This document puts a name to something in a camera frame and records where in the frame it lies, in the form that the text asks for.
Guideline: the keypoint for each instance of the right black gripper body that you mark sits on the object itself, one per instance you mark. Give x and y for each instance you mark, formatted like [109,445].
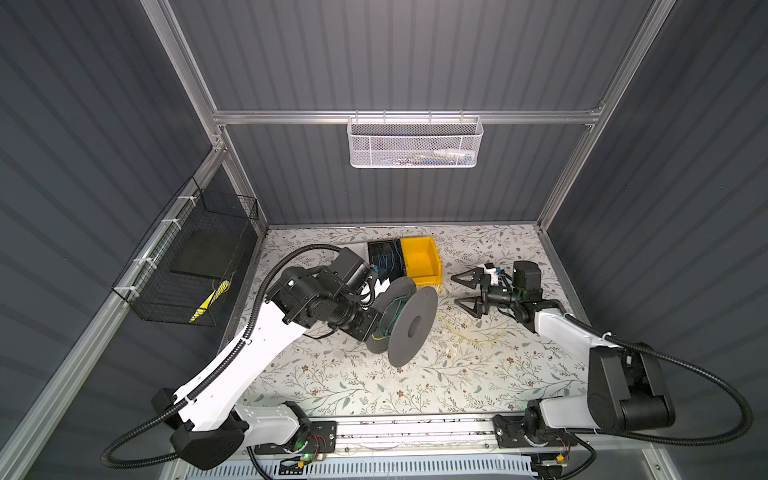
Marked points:
[502,297]

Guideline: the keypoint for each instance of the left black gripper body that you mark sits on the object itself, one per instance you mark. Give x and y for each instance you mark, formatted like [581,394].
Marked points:
[362,322]

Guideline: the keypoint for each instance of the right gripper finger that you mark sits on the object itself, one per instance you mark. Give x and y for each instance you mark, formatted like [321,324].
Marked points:
[476,307]
[471,278]

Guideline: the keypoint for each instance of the grey perforated cable spool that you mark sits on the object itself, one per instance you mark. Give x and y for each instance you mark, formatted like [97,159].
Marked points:
[405,315]

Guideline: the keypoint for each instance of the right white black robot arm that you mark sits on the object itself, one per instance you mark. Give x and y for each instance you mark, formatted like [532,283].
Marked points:
[627,395]

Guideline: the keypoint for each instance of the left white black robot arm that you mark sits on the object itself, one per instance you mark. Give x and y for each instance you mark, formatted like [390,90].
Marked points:
[208,428]

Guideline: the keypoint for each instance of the floral table mat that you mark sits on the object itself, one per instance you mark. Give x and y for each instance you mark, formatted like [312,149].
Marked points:
[467,365]

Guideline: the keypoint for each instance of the yellow plastic bin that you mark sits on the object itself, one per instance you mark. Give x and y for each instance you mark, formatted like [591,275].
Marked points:
[422,261]

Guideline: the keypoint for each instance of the black plastic bin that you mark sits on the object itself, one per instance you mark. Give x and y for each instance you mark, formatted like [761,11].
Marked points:
[387,258]

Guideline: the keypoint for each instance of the white plastic bin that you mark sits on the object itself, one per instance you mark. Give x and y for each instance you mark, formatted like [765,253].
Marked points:
[360,248]

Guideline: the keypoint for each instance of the yellow black tool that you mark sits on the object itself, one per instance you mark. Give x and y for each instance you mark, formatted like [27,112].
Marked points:
[203,308]

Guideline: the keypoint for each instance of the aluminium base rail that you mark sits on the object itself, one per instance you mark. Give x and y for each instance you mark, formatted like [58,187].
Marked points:
[396,435]

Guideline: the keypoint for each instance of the white wire mesh basket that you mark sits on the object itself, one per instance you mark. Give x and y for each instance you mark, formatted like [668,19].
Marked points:
[429,144]

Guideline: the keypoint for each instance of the black wire mesh basket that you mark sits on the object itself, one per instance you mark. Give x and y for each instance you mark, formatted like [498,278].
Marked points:
[206,238]

